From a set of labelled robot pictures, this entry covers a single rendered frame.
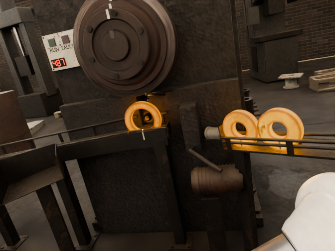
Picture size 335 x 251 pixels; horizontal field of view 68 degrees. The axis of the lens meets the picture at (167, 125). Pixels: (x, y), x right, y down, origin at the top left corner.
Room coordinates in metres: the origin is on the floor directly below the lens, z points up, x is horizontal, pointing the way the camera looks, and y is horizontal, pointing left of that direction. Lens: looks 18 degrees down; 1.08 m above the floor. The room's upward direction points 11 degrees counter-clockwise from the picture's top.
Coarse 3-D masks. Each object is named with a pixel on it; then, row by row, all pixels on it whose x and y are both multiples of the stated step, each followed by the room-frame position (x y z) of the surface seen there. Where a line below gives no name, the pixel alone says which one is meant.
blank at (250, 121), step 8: (232, 112) 0.95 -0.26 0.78; (240, 112) 0.92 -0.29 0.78; (248, 112) 0.92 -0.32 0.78; (224, 120) 0.98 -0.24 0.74; (232, 120) 0.95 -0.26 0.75; (240, 120) 0.92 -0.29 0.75; (248, 120) 0.90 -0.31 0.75; (256, 120) 0.90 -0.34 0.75; (224, 128) 0.98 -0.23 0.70; (232, 128) 0.96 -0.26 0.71; (248, 128) 0.90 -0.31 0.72; (256, 128) 0.88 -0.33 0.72; (240, 136) 0.94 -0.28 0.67; (248, 136) 0.90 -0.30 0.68; (256, 136) 0.88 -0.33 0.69; (240, 144) 0.93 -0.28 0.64
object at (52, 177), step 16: (0, 160) 1.12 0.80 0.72; (16, 160) 1.14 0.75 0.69; (32, 160) 1.16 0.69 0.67; (48, 160) 1.19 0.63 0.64; (0, 176) 1.06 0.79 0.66; (16, 176) 1.13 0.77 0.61; (32, 176) 1.13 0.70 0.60; (48, 176) 1.08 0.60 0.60; (64, 176) 1.05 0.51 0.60; (0, 192) 0.98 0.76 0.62; (16, 192) 1.01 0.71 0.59; (48, 192) 1.05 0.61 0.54; (48, 208) 1.04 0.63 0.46; (64, 224) 1.07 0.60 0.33; (64, 240) 1.05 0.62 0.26
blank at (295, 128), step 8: (272, 112) 0.82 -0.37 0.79; (280, 112) 0.80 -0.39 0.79; (288, 112) 0.79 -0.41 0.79; (264, 120) 0.85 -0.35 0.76; (272, 120) 0.83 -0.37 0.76; (280, 120) 0.81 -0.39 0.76; (288, 120) 0.79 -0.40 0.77; (296, 120) 0.77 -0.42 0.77; (264, 128) 0.85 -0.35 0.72; (272, 128) 0.86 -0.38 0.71; (288, 128) 0.79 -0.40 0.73; (296, 128) 0.77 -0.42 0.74; (264, 136) 0.85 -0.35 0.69; (272, 136) 0.83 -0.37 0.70; (280, 136) 0.83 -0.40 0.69; (288, 136) 0.79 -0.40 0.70; (296, 136) 0.77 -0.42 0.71
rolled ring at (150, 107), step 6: (138, 102) 1.20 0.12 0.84; (144, 102) 1.19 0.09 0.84; (132, 108) 1.20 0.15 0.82; (138, 108) 1.19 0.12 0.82; (144, 108) 1.18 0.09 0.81; (150, 108) 1.17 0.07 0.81; (156, 108) 1.19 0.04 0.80; (126, 114) 1.21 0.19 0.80; (132, 114) 1.21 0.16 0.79; (156, 114) 1.17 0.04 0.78; (126, 120) 1.21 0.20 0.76; (132, 120) 1.23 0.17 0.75; (156, 120) 1.17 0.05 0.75; (132, 126) 1.20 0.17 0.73; (156, 126) 1.17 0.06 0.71
